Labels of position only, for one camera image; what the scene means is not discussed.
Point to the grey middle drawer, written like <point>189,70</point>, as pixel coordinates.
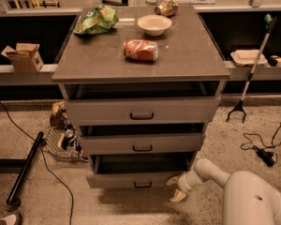
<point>145,138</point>

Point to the yellow tape measure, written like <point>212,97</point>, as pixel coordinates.
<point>274,61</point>

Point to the grey top drawer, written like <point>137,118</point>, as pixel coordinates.
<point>141,102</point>

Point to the grey drawer cabinet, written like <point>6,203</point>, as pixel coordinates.
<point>186,53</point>

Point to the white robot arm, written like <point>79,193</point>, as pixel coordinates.
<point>247,198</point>

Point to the grey shoe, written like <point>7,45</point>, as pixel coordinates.
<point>13,219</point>

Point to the grey drawer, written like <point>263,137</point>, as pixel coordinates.
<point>141,102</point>
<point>144,170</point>
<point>145,138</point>

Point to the white bowl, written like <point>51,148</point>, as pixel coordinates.
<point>154,25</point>

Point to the crushed gold can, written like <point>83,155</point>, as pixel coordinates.
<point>167,8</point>

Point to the green chip bag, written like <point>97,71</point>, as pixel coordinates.
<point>97,21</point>

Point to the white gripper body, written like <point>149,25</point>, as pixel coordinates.
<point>183,183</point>

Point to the small cardboard box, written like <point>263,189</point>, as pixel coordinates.
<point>25,58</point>

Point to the wire basket with items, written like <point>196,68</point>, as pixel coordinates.
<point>62,143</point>

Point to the black power adapter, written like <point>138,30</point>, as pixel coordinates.
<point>265,156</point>

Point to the reacher grabber tool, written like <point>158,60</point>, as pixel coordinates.
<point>270,23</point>

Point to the orange soda can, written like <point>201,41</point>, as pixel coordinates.
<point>141,50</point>

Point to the grey bottom drawer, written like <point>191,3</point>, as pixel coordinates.
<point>144,170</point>

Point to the black table leg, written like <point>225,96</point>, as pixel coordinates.
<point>13,199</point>

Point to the white takeout tray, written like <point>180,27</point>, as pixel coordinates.
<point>244,58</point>

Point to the brown toy figure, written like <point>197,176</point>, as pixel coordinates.
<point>59,115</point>

